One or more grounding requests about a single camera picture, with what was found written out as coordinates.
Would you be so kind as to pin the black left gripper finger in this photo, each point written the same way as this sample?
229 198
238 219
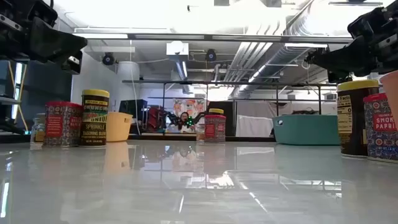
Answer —
53 42
73 63

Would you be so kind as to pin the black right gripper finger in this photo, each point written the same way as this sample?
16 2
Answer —
339 78
339 57

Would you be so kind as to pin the yellow-lid dark spice jar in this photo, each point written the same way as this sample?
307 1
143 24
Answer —
216 111
353 124
94 121

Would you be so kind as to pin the red-lid patterned spice tin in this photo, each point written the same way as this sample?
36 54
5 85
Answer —
381 130
62 124
215 129

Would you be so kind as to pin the cork-lid glass spice jar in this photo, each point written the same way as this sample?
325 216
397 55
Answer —
38 132
200 133

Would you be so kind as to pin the black background robot arm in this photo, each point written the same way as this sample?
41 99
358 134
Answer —
189 122

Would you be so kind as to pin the orange plastic bin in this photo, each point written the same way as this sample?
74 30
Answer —
391 90

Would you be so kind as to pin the teal plastic bin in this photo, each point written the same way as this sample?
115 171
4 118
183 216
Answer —
306 130

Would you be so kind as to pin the black equipment case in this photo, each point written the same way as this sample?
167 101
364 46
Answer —
136 105

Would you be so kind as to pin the yellow plastic bin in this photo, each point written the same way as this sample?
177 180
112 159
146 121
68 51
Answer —
119 126

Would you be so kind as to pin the long ceiling light fixture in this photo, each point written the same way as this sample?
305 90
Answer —
248 38

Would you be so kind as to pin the white cloth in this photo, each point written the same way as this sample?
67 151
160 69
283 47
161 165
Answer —
253 126

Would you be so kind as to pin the red machine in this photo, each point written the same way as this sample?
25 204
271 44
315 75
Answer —
155 119

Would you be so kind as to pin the black cabinet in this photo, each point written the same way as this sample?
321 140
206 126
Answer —
230 118

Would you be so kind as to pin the person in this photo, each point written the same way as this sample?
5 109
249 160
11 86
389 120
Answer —
184 115

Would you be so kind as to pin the black round ceiling camera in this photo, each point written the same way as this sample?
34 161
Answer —
211 55
108 59

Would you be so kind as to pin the black metal rack frame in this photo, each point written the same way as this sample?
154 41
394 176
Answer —
217 82

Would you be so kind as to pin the black aluminium table frame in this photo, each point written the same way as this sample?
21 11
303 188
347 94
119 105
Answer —
174 137

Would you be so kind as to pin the floral wall poster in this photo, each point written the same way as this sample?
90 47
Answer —
192 107

